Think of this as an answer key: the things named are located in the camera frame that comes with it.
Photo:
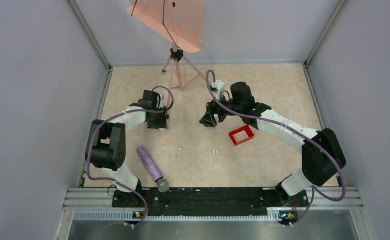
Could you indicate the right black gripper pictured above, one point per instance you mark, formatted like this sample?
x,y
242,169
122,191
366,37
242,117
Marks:
x,y
214,108

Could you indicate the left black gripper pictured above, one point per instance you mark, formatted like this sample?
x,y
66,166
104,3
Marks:
x,y
161,123

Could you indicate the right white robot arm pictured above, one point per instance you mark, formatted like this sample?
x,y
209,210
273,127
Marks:
x,y
321,153

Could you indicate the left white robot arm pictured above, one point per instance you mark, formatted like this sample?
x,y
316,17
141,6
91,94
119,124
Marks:
x,y
106,144

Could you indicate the red plastic block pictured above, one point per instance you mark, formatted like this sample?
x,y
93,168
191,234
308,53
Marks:
x,y
241,135

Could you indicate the purple glitter microphone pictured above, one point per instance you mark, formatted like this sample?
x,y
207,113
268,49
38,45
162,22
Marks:
x,y
161,183

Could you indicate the pink music stand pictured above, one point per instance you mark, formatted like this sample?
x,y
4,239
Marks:
x,y
179,22

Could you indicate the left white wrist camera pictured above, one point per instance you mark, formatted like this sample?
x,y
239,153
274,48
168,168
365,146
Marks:
x,y
160,101

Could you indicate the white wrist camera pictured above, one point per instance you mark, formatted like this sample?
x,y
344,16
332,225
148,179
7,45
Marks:
x,y
160,101
217,87

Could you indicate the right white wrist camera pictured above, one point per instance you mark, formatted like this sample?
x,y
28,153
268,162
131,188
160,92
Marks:
x,y
217,87

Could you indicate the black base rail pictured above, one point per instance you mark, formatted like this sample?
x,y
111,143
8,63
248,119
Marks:
x,y
205,202

